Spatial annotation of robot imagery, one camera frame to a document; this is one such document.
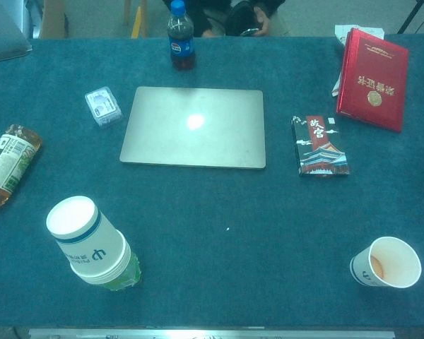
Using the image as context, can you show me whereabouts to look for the silver laptop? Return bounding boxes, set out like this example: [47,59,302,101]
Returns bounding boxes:
[119,86,267,170]

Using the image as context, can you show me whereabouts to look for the teal felt table cloth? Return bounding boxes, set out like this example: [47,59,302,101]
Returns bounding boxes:
[0,34,424,329]

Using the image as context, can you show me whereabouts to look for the black box with palace print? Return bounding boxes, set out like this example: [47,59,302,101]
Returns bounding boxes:
[290,113,351,177]

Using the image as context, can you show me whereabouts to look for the small clear plastic card box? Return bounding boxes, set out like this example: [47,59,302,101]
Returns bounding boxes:
[84,85,124,129]

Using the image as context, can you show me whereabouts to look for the green plastic bottle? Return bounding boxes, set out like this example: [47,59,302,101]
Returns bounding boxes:
[98,250,143,292]

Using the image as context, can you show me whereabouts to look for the Pepsi cola bottle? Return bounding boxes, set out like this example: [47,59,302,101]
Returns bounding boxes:
[167,0,196,71]

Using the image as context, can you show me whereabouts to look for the stack of inverted paper cups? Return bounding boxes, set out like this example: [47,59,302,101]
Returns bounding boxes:
[45,195,132,285]

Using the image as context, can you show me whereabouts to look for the person in black clothes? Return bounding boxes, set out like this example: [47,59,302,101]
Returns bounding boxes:
[162,0,280,38]

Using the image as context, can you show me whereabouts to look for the yellow board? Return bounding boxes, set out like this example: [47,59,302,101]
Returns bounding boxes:
[131,0,149,39]

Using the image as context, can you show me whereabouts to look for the red certificate folder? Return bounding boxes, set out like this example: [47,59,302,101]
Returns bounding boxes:
[336,28,410,133]

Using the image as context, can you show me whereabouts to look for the white paper sheets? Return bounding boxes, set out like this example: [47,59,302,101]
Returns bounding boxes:
[330,24,386,98]

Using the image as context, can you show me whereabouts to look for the tea bottle with green label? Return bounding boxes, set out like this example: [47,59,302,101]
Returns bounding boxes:
[0,124,43,215]

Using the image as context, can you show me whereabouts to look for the open white paper cup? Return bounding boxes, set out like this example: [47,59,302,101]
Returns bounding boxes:
[349,236,423,289]

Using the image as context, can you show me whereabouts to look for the brown cardboard box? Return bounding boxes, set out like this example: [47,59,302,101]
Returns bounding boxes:
[38,0,70,39]

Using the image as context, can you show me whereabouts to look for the grey closed laptop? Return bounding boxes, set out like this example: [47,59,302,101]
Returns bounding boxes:
[0,0,33,65]

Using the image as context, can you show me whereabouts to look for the black tripod leg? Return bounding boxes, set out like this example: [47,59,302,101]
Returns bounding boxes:
[397,0,424,35]

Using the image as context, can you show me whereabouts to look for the metal rail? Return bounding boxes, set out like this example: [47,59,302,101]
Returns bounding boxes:
[28,328,396,339]

